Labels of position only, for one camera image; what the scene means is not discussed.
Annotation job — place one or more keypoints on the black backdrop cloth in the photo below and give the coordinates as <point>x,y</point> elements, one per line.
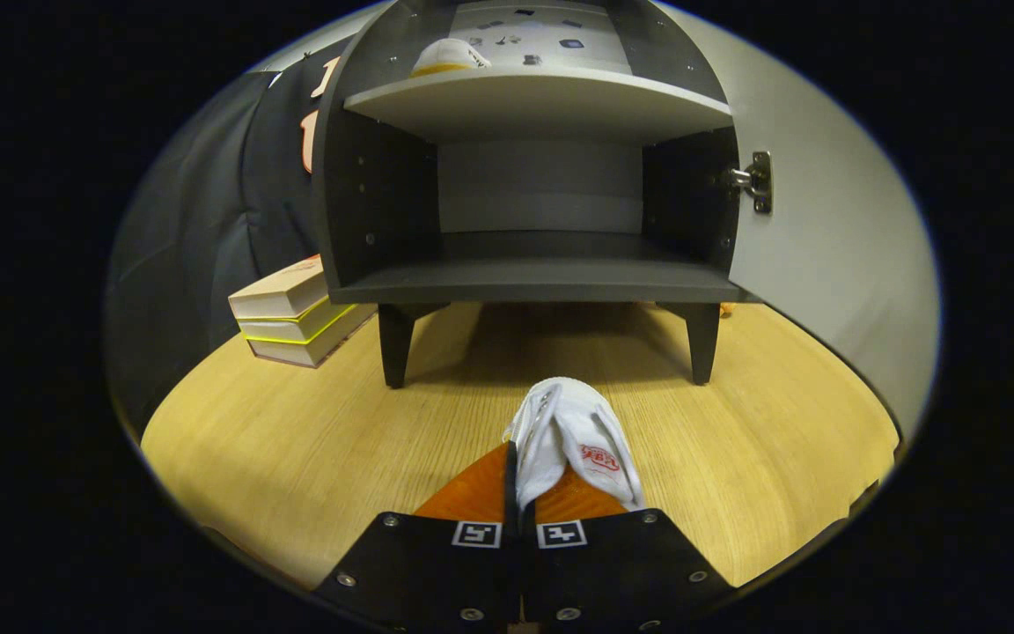
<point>208,202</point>

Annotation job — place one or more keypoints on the book with yellow edge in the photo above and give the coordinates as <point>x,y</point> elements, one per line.
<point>296,328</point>

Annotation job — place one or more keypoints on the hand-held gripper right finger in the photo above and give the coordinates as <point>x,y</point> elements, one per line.
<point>613,563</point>

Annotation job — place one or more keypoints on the thick beige book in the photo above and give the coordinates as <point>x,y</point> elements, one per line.
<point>309,348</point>

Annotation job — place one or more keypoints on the dark grey shoe cabinet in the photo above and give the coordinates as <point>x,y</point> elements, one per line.
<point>542,282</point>

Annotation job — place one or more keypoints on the white canvas shoe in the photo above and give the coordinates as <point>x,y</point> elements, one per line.
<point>447,55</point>
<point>577,423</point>

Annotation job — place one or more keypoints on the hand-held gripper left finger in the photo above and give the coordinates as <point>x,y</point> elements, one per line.
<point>428,563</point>

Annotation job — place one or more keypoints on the metal door hinge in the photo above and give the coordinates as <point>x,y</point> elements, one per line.
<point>760,180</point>

